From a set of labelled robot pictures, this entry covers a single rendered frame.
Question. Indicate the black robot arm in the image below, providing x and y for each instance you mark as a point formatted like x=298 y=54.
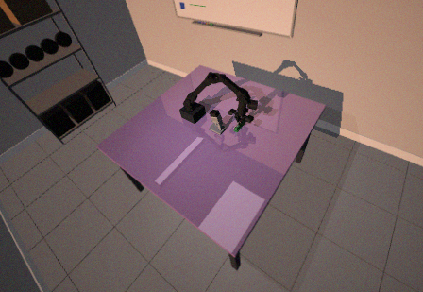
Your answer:
x=212 y=78

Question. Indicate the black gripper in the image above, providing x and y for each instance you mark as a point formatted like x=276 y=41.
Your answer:
x=241 y=113

